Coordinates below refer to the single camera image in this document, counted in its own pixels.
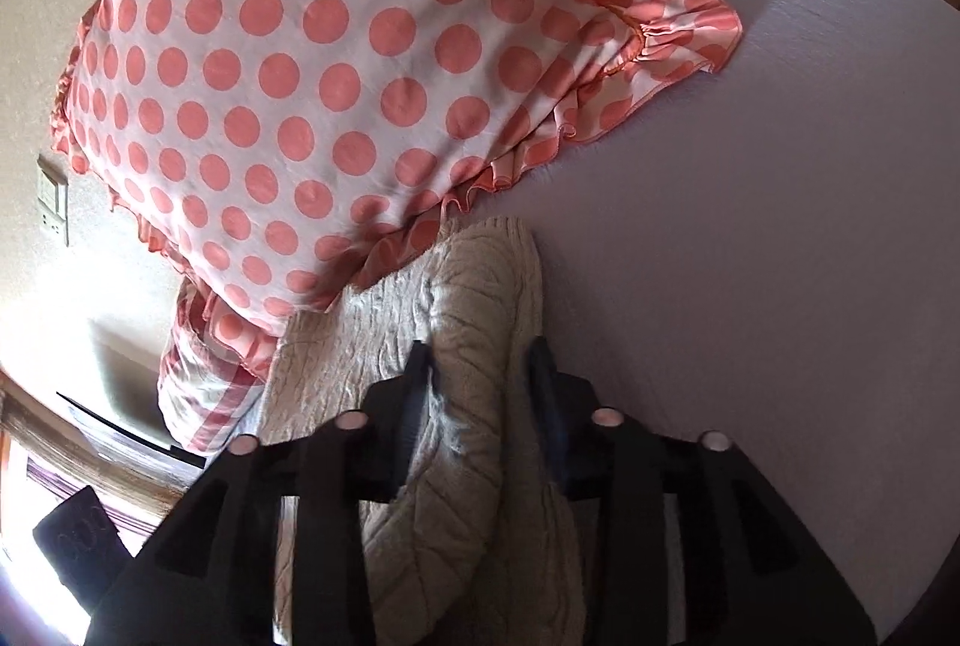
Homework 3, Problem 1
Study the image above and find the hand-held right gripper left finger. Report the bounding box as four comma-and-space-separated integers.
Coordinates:
85, 340, 438, 646

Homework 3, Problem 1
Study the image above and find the white wall switch panel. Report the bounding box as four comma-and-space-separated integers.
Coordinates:
36, 157, 72, 246

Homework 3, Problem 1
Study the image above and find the lavender bed sheet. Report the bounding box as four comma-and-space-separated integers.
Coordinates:
517, 0, 960, 646

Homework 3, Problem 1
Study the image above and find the black patterned object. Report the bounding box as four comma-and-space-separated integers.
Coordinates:
31, 484, 128, 606

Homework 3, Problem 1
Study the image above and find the pink striped pillow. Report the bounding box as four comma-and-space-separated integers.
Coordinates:
157, 278, 275, 456

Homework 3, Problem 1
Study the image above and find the pink polka dot pillow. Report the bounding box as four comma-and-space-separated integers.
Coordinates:
49, 0, 743, 377

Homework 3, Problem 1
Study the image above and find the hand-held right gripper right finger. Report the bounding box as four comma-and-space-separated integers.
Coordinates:
523, 338, 878, 646

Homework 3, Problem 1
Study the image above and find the cream cable-knit sweater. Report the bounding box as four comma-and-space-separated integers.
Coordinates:
255, 214, 586, 646

